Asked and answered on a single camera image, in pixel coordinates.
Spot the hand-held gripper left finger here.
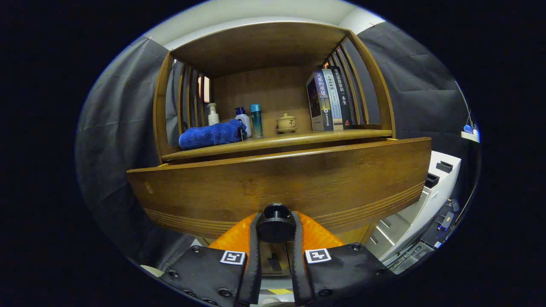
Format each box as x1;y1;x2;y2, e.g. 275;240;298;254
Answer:
159;212;263;307

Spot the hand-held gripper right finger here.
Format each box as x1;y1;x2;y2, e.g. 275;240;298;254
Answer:
290;211;395;307

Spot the wooden drawer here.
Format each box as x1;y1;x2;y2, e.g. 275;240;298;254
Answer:
127;136;433;246

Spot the wooden countertop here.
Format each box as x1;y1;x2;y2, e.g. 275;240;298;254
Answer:
161;129;393;162

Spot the white side cabinet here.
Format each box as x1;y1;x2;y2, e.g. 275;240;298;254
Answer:
367;150;462;261

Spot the wooden cabinet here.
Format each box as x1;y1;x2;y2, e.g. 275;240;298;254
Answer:
153;21;396;165

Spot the dark metal case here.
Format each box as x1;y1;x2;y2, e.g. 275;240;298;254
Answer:
386;241;436;275

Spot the blue towel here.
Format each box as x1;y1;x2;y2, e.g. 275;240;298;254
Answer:
178;119;247;150

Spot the beige lidded teacup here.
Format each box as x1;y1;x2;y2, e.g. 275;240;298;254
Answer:
275;113;298;133

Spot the teal bottle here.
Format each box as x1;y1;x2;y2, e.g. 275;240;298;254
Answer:
250;104;264;138

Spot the white bottle with blue cap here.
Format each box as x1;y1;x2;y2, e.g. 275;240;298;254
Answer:
234;107;253;139

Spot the pale blue spine book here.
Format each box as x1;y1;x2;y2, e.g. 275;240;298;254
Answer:
322;69;344;130

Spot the black spine book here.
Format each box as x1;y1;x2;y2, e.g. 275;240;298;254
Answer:
331;65;354;129

